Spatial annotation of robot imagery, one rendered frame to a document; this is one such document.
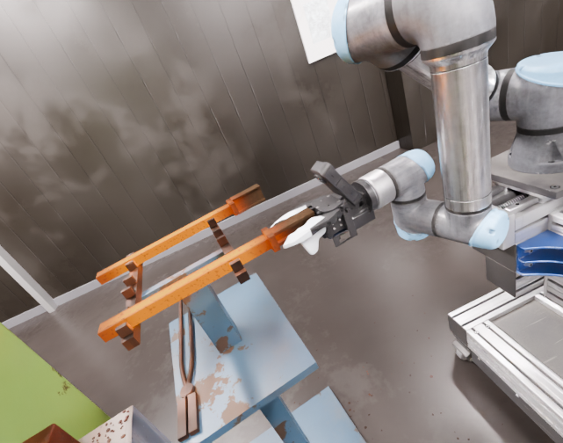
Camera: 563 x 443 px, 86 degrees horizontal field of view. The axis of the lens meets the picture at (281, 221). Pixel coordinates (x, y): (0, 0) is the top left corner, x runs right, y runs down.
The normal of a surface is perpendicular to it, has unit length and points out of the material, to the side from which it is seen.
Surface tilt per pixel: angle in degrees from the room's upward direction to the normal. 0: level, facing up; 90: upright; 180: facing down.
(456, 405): 0
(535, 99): 90
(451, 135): 89
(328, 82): 90
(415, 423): 0
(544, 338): 0
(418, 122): 90
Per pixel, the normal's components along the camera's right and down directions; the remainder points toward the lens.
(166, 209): 0.24, 0.39
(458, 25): -0.29, 0.49
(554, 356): -0.35, -0.82
